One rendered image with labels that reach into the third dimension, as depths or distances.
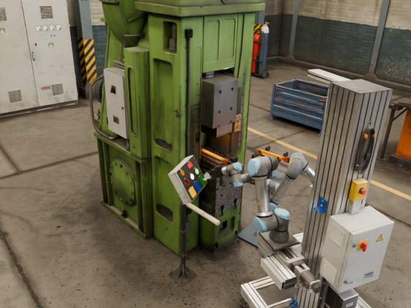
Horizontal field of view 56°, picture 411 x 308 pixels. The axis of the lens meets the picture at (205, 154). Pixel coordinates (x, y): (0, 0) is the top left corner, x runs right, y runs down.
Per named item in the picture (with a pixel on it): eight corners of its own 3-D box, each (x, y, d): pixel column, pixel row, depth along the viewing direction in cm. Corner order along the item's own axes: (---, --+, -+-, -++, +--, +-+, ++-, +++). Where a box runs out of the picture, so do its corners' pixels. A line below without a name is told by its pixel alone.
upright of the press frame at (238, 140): (241, 221, 447) (257, 10, 348) (225, 230, 431) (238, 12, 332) (214, 205, 476) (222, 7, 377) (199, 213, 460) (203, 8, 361)
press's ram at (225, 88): (242, 119, 362) (244, 77, 345) (212, 129, 338) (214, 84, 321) (211, 107, 390) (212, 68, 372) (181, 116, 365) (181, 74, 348)
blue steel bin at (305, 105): (343, 125, 738) (350, 89, 707) (322, 136, 687) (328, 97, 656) (291, 110, 814) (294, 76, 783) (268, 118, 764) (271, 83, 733)
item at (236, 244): (254, 245, 408) (254, 244, 408) (214, 271, 372) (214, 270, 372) (227, 228, 434) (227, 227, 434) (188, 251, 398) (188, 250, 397)
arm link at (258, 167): (280, 230, 277) (271, 156, 270) (262, 236, 271) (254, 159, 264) (270, 227, 288) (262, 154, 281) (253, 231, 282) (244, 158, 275)
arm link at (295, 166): (305, 169, 292) (275, 214, 316) (306, 163, 302) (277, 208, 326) (291, 162, 293) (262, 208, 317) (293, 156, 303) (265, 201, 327)
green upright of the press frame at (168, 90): (198, 245, 405) (203, 14, 306) (179, 256, 389) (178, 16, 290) (172, 227, 434) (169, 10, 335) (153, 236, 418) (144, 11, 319)
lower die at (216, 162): (229, 165, 373) (230, 157, 370) (214, 172, 361) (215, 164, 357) (200, 151, 401) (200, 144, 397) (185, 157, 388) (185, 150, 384)
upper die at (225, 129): (231, 132, 358) (232, 122, 354) (216, 137, 345) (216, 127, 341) (200, 120, 385) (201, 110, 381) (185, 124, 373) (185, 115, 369)
